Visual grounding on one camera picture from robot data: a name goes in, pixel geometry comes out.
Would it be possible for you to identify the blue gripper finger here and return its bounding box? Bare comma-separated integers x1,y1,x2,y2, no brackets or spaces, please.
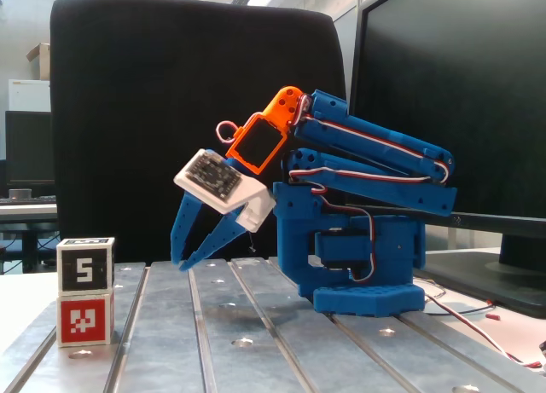
178,212,252,273
170,192,206,265

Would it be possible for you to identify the black cube with number five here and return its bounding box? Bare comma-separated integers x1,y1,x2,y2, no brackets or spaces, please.
55,237,116,294

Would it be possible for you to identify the red cube with white pattern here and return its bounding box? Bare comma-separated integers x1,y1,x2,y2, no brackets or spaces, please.
56,291,115,348

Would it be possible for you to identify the black panel backdrop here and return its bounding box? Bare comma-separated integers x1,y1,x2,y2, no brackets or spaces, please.
49,0,347,271

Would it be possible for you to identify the grey background desk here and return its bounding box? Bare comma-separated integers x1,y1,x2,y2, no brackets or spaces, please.
0,203,61,275

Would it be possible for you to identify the black keyboard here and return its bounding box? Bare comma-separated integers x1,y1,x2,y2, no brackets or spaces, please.
0,195,58,205

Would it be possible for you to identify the black background monitor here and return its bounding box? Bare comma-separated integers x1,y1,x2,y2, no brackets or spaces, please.
4,110,56,186

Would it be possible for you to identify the cardboard box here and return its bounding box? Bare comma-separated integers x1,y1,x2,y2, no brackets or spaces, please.
26,42,52,81

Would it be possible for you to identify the black Dell monitor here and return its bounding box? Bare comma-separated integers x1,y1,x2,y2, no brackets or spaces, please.
347,0,546,320

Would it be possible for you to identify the aluminium slotted base plate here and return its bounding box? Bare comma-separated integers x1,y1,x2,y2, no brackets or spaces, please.
0,257,546,393

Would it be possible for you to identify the red white servo cable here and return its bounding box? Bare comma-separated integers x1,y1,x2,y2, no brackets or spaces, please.
421,281,546,371

